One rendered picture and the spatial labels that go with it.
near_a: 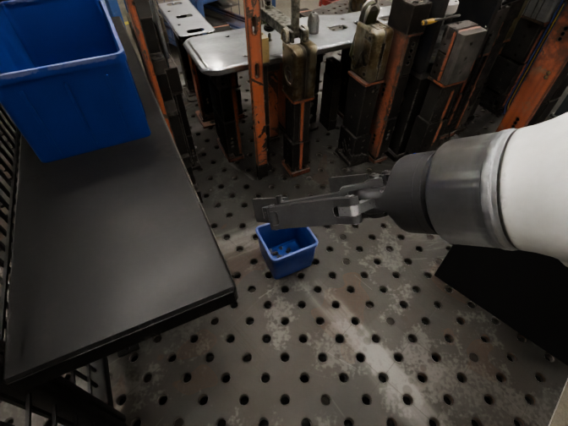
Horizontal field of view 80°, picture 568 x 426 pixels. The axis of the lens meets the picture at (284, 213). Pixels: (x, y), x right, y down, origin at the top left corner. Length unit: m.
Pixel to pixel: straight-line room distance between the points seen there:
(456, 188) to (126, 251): 0.34
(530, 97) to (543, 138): 0.96
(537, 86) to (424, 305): 0.71
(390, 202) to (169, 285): 0.24
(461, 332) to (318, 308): 0.28
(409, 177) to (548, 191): 0.10
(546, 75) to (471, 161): 0.94
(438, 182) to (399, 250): 0.57
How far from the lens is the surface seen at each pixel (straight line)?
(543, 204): 0.25
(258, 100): 0.82
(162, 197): 0.47
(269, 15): 0.90
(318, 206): 0.32
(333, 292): 0.74
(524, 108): 1.24
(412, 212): 0.30
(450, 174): 0.28
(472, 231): 0.28
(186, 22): 1.12
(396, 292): 0.77
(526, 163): 0.26
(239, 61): 0.86
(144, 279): 0.40
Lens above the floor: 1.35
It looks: 48 degrees down
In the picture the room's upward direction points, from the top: straight up
